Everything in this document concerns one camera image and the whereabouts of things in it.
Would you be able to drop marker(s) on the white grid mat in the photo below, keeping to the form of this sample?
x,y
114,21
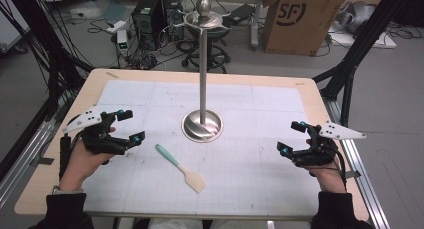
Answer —
x,y
233,175

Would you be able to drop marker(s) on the large cardboard box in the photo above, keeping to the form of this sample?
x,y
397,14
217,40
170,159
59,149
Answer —
x,y
300,25

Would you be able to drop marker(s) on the person's right hand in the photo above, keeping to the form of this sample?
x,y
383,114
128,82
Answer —
x,y
330,179

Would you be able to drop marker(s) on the white device with green light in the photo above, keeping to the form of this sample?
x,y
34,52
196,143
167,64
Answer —
x,y
122,42

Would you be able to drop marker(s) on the black metal frame stand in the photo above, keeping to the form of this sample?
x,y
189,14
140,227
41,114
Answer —
x,y
53,55
353,55

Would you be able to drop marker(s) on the black computer tower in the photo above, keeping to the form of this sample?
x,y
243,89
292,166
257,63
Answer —
x,y
148,22
172,12

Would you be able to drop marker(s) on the white power strip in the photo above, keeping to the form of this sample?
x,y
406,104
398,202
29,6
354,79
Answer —
x,y
116,26

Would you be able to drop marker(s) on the black swivel stool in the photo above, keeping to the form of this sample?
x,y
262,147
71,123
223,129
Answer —
x,y
216,52

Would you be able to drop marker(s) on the silver wrist watch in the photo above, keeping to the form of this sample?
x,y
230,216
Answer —
x,y
66,190

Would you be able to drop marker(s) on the aluminium rail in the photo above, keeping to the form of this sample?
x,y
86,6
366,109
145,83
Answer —
x,y
23,162
363,175

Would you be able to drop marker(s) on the person's left hand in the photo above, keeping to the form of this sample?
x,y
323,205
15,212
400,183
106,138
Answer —
x,y
81,165

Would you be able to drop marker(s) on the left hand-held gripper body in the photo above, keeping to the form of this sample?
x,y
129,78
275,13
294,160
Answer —
x,y
100,140

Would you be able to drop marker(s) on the white metal leg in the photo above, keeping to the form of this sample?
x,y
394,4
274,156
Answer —
x,y
256,25

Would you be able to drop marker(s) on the black flat device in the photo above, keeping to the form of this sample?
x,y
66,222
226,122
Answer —
x,y
240,14

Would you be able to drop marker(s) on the tall steel utensil stand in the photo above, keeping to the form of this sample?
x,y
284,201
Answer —
x,y
202,89

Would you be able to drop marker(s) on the grey bag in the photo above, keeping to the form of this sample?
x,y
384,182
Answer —
x,y
358,15

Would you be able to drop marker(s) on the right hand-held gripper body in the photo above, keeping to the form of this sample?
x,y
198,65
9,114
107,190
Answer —
x,y
318,154

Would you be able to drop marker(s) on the white flat board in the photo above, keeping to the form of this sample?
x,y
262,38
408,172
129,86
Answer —
x,y
383,40

